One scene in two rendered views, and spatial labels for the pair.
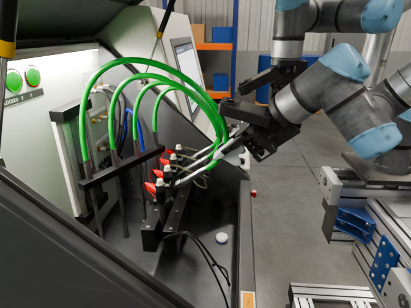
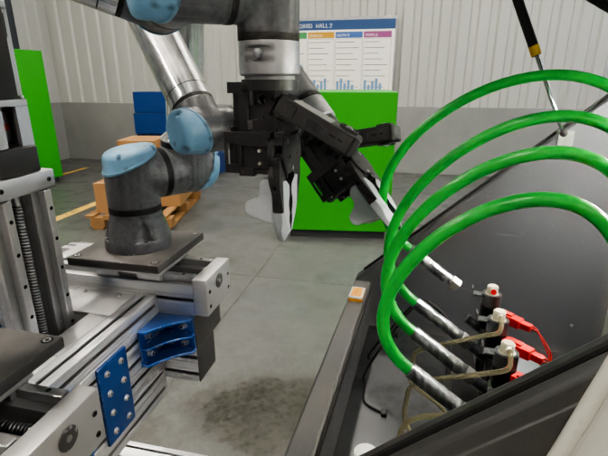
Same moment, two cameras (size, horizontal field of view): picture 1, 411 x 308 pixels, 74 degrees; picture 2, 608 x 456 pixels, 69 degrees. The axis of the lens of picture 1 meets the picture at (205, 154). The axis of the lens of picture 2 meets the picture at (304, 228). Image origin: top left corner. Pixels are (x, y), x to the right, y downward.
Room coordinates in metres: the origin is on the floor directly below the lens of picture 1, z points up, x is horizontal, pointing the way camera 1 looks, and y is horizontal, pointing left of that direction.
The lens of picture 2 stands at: (1.29, -0.07, 1.41)
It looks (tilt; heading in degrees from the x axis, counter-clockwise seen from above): 19 degrees down; 189
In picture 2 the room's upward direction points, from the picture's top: straight up
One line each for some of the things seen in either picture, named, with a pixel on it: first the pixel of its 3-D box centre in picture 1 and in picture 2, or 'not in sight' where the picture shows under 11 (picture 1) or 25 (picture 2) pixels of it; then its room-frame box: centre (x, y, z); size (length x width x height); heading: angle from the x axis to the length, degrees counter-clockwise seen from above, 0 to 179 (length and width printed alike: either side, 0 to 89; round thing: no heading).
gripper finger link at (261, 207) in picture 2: not in sight; (266, 210); (0.73, -0.21, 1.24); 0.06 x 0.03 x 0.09; 83
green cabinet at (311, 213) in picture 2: not in sight; (338, 160); (-3.01, -0.40, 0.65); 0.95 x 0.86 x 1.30; 94
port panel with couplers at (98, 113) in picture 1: (102, 116); not in sight; (0.91, 0.35, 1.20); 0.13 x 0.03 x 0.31; 173
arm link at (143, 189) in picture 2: not in sight; (134, 174); (0.36, -0.60, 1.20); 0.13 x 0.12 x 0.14; 143
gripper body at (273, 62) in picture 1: (285, 83); (265, 128); (0.72, -0.21, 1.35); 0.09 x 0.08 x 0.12; 83
